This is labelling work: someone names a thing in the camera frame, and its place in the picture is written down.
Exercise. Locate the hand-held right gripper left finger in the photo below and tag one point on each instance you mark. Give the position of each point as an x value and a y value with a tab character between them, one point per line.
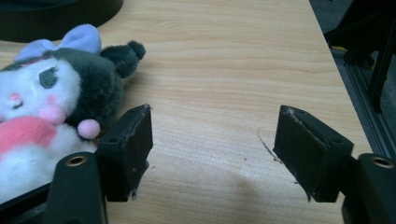
124	155

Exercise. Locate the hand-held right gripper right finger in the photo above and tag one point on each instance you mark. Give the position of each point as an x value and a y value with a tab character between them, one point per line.
314	155

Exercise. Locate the black and white plush toy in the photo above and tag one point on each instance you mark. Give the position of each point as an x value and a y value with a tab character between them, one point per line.
59	102

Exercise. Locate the black metal stand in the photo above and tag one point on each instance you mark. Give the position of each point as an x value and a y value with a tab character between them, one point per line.
370	40

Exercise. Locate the black round container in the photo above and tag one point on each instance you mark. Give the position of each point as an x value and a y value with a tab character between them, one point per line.
56	15

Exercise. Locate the black metal frame rail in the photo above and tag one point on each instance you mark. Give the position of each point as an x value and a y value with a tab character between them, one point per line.
364	105

